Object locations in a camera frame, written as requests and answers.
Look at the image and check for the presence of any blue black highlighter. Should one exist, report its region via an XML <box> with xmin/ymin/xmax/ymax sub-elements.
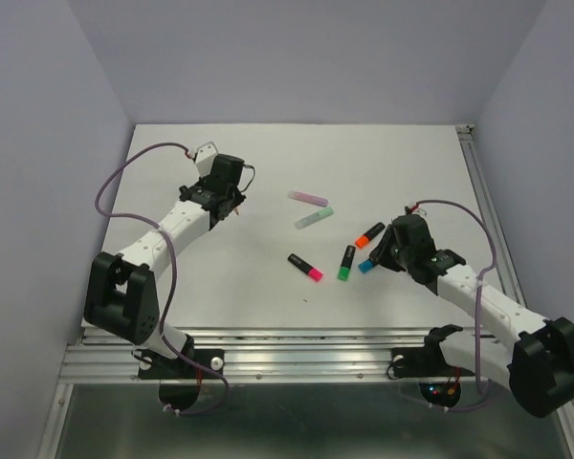
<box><xmin>358</xmin><ymin>259</ymin><xmax>375</xmax><ymax>273</ymax></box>

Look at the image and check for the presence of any pink black highlighter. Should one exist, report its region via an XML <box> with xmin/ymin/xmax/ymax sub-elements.
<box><xmin>287</xmin><ymin>253</ymin><xmax>323</xmax><ymax>282</ymax></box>

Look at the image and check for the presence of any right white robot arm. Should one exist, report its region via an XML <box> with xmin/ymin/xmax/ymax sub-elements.
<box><xmin>369</xmin><ymin>214</ymin><xmax>574</xmax><ymax>418</ymax></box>

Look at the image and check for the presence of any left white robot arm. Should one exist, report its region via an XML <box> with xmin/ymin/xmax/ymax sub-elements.
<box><xmin>84</xmin><ymin>152</ymin><xmax>248</xmax><ymax>377</ymax></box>

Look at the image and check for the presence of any orange black highlighter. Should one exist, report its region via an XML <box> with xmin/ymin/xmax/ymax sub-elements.
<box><xmin>355</xmin><ymin>222</ymin><xmax>386</xmax><ymax>249</ymax></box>

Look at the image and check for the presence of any green black highlighter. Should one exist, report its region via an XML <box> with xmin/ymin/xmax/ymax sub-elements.
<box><xmin>337</xmin><ymin>245</ymin><xmax>356</xmax><ymax>281</ymax></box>

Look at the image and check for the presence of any pink pastel highlighter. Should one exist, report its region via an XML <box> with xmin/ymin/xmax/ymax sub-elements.
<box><xmin>287</xmin><ymin>190</ymin><xmax>329</xmax><ymax>208</ymax></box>

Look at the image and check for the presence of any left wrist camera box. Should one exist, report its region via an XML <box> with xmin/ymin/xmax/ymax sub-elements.
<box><xmin>194</xmin><ymin>142</ymin><xmax>218</xmax><ymax>177</ymax></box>

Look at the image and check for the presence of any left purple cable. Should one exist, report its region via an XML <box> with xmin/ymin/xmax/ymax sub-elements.
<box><xmin>95</xmin><ymin>142</ymin><xmax>231</xmax><ymax>416</ymax></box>

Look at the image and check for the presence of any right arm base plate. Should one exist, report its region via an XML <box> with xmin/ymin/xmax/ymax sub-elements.
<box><xmin>387</xmin><ymin>347</ymin><xmax>474</xmax><ymax>379</ymax></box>

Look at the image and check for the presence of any aluminium right side rail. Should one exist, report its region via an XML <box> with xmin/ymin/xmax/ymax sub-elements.
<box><xmin>455</xmin><ymin>124</ymin><xmax>526</xmax><ymax>306</ymax></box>

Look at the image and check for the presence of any aluminium front rail frame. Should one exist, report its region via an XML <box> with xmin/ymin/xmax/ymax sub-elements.
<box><xmin>38</xmin><ymin>328</ymin><xmax>574</xmax><ymax>458</ymax></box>

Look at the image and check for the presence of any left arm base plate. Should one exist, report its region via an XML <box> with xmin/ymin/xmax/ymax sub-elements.
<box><xmin>132</xmin><ymin>348</ymin><xmax>225</xmax><ymax>381</ymax></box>

